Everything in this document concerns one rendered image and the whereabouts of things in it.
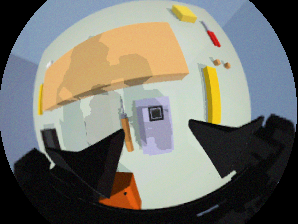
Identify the brown-handled awl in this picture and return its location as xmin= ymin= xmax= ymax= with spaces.
xmin=120 ymin=99 xmax=134 ymax=152

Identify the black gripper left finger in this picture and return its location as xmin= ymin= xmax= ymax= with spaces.
xmin=45 ymin=129 xmax=125 ymax=198

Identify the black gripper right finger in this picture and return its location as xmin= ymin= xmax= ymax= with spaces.
xmin=188 ymin=116 xmax=263 ymax=179

